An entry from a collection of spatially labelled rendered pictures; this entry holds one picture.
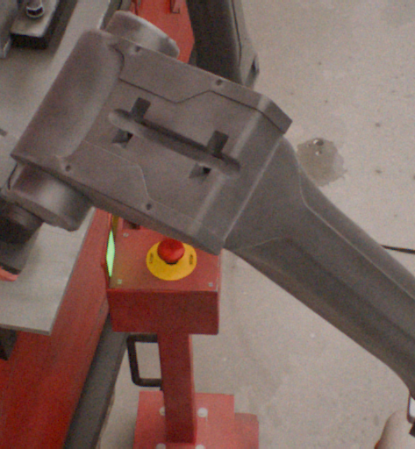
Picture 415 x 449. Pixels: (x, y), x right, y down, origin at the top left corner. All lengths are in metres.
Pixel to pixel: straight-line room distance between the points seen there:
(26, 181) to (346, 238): 0.17
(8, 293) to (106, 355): 1.06
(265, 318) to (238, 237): 1.76
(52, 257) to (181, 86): 0.66
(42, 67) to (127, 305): 0.39
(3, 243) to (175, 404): 0.84
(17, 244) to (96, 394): 1.09
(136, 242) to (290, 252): 0.90
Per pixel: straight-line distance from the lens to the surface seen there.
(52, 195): 0.47
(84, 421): 2.05
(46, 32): 1.50
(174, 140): 0.45
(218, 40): 1.10
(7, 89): 1.46
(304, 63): 2.75
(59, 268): 1.08
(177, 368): 1.66
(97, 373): 2.09
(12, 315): 1.05
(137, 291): 1.32
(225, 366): 2.14
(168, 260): 1.31
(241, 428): 2.06
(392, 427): 1.81
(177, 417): 1.82
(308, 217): 0.48
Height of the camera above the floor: 1.88
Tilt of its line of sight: 53 degrees down
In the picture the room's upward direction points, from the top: 1 degrees counter-clockwise
